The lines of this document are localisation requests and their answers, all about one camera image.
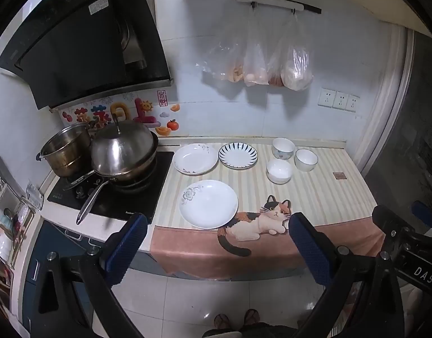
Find colourful wall stickers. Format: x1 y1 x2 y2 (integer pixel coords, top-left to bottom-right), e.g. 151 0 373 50
61 90 181 138

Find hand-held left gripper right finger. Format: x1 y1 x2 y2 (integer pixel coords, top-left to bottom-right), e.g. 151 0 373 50
288 212 403 338

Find black glass cooktop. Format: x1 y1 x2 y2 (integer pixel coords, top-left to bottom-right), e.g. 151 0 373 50
47 151 176 224

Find clear plastic holder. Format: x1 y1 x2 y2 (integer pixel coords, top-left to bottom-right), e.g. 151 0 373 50
25 182 45 208

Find person's dark pants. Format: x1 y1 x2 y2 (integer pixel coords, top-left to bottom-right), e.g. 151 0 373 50
202 322 299 338

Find large white grey-flower plate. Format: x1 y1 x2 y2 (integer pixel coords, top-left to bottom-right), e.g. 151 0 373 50
179 180 239 229

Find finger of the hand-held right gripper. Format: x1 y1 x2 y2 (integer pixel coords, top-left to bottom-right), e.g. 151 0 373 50
372 205 414 244
411 200 432 223

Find clear plastic bag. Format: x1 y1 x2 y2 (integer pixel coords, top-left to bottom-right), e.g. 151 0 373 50
243 7 270 87
196 25 249 84
267 17 290 87
281 13 314 91

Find white bowl dark rim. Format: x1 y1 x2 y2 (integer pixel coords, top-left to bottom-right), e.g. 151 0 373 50
295 149 319 173

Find steel stock pot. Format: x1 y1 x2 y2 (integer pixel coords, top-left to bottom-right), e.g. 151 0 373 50
36 123 97 179

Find white bowl with coloured print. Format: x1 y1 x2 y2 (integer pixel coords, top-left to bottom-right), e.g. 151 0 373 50
272 137 296 160

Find dark glass door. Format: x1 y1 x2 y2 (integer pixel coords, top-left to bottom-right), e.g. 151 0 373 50
364 32 432 221

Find white plate small dark sprigs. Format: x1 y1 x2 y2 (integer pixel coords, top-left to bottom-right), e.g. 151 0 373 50
173 143 219 175

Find white wall hook rail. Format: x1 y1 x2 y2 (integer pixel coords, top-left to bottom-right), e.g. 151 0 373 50
236 0 322 15

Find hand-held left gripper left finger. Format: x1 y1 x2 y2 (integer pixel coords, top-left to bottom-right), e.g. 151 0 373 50
24 213 148 338

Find steel wok lid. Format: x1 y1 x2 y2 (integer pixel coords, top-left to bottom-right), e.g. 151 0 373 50
91 114 156 175

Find storage rack with dishes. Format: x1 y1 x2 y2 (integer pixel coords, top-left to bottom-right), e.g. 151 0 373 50
0 172 37 289

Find plain white bowl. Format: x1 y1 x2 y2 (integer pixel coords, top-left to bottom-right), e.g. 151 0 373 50
266 159 293 184

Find steel wok with long handle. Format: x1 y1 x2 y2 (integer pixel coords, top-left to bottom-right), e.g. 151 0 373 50
63 132 159 225

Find striped cat printed mat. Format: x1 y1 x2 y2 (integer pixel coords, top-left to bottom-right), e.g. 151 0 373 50
150 142 386 281

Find blue striped white plate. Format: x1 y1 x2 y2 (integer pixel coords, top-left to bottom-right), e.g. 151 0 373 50
218 142 259 170

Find black range hood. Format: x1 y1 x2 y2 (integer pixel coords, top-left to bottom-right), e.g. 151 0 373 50
0 0 175 111

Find white door frame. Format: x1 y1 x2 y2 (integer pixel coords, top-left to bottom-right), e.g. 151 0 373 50
353 26 414 174

